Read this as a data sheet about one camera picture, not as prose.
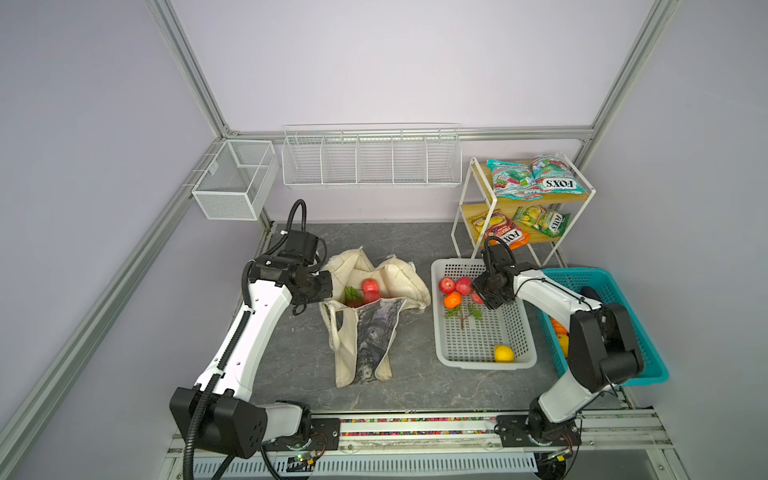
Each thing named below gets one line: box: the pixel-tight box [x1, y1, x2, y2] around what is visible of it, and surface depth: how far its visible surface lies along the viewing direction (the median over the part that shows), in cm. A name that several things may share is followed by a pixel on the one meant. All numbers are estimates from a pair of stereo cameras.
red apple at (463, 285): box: [455, 277, 473, 296], surface depth 98 cm
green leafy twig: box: [445, 304, 484, 330], surface depth 96 cm
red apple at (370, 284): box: [361, 278, 379, 292], surface depth 96 cm
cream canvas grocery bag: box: [319, 248, 431, 388], surface depth 84 cm
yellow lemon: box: [494, 345, 515, 363], surface depth 84 cm
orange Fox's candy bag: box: [469, 208, 530, 250], surface depth 95 cm
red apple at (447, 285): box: [438, 276, 456, 295], surface depth 98 cm
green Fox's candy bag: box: [513, 205, 571, 238], surface depth 98 cm
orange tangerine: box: [444, 290, 463, 309], surface depth 95 cm
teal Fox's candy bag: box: [531, 154, 587, 194], surface depth 84 cm
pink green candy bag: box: [486, 160, 542, 201], surface depth 82 cm
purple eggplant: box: [580, 286, 602, 301], surface depth 96 cm
